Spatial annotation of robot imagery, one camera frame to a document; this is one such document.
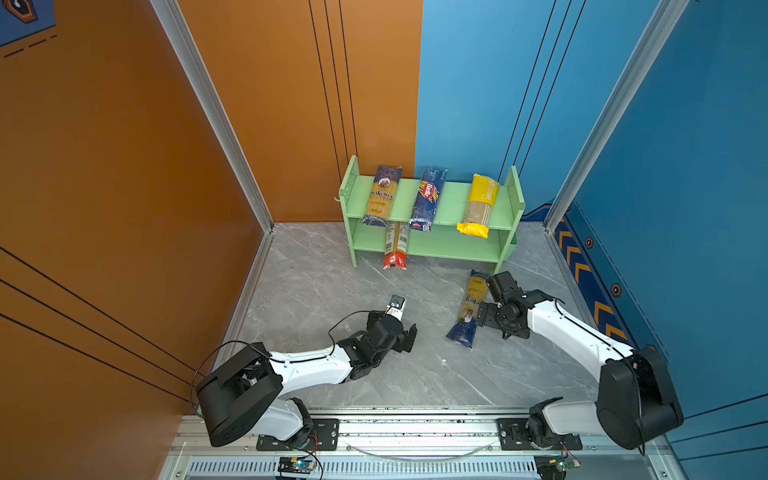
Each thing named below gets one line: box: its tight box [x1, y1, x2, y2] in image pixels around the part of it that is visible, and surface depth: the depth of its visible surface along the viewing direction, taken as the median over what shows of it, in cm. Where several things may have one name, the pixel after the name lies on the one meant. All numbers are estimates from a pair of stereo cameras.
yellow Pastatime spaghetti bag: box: [456, 174, 500, 239], surface depth 84 cm
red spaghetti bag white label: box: [382, 221, 410, 270], surface depth 93 cm
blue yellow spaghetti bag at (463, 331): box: [446, 269, 489, 349], surface depth 91 cm
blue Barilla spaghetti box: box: [409, 167, 447, 232], surface depth 85 cm
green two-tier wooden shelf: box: [335, 155, 525, 274], surface depth 92 cm
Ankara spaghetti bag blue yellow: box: [361, 165, 402, 227], surface depth 89 cm
